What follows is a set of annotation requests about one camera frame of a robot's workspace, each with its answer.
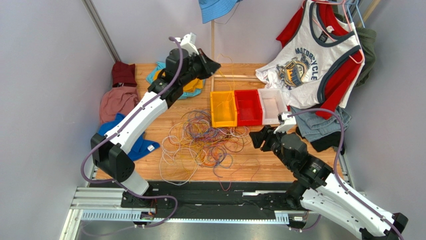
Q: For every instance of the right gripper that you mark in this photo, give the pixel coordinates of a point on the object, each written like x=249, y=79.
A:
x=265, y=137

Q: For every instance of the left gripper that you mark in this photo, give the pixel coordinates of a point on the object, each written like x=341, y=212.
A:
x=210, y=66

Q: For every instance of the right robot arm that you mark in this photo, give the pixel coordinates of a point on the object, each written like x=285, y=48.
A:
x=319, y=189

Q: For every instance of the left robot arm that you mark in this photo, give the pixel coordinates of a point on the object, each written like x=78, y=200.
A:
x=110, y=150

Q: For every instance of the wooden stand pole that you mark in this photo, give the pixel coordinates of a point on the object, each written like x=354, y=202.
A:
x=234, y=76

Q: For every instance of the mustard yellow shirt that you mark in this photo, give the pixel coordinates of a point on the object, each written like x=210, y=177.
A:
x=189, y=88

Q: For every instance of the red plastic bin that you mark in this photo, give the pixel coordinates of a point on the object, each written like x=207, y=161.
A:
x=249, y=109

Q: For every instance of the white plastic bin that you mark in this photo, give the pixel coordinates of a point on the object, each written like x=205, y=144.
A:
x=272, y=104

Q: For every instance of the yellow plastic bin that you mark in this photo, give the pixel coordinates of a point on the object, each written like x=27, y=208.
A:
x=223, y=109

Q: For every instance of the grey denim shorts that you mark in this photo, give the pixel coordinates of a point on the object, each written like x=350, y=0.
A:
x=313, y=127

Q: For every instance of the blue bucket hat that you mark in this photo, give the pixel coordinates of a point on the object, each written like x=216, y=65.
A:
x=214, y=9

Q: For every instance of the cyan shirt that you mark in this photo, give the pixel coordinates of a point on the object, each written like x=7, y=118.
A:
x=161, y=65

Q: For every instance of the white motorcycle tank top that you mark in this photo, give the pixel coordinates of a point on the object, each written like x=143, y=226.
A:
x=309, y=63

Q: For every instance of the maroon cloth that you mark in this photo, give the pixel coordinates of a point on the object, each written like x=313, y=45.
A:
x=123, y=75

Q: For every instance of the pink cloth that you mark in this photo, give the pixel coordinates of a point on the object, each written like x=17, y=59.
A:
x=121, y=100

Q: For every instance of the blue cloth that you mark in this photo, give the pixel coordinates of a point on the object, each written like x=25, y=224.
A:
x=141, y=148

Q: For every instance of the aluminium corner profile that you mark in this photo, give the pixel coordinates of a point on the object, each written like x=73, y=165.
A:
x=97, y=20

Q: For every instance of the pink clothes hanger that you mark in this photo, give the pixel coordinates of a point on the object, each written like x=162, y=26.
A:
x=316, y=41

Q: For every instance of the olive green garment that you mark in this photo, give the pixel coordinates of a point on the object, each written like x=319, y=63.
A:
x=367, y=38

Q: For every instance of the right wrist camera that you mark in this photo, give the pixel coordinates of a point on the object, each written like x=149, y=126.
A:
x=286, y=122

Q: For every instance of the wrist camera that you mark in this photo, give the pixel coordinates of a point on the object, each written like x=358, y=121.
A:
x=187, y=42
x=286, y=122

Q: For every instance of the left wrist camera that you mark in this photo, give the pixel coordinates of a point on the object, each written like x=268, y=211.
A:
x=187, y=42

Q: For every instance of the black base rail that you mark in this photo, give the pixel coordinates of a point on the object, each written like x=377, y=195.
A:
x=213, y=200

